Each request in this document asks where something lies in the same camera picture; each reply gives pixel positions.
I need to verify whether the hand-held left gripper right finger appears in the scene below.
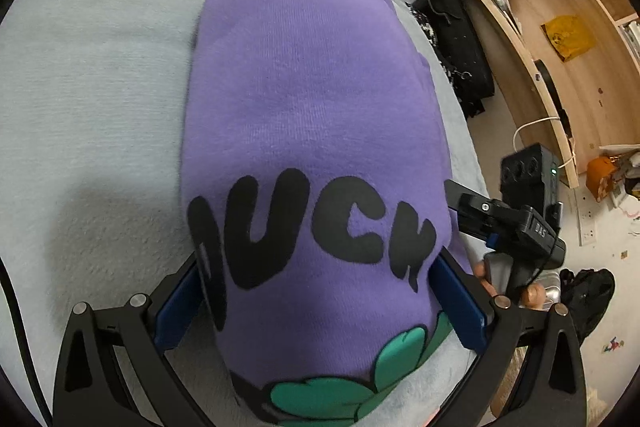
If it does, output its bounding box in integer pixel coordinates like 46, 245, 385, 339
430, 246, 588, 427

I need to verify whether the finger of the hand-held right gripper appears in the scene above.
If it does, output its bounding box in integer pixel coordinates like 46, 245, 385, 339
444, 179, 524, 249

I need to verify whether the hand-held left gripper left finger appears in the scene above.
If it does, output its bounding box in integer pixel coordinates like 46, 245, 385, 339
52, 252, 216, 427

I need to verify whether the purple zip hoodie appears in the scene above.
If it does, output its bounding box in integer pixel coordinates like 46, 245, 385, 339
179, 0, 473, 425

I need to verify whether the person's right hand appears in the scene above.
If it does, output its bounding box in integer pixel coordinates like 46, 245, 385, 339
472, 261, 547, 309

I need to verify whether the white power strip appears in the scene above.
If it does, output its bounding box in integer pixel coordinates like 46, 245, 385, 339
579, 206, 599, 244

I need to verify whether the orange box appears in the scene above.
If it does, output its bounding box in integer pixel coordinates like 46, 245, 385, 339
586, 156, 617, 204

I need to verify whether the black cloth bag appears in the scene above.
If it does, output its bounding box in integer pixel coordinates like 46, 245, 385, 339
559, 268, 617, 346

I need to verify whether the black round device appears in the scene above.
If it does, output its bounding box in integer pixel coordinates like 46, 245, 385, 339
532, 59, 574, 140

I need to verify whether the long black bag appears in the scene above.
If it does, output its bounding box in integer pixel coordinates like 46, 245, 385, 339
406, 0, 496, 118

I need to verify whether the black white patterned cloth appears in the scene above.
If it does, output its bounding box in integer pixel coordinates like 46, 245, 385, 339
406, 4, 487, 118

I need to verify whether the yellow cloth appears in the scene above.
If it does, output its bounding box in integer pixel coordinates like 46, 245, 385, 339
542, 14, 598, 64

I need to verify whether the grey-blue bed blanket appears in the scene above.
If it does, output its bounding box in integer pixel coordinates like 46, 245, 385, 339
0, 0, 496, 427

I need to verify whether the white cable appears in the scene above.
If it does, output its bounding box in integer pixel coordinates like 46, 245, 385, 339
512, 117, 579, 170

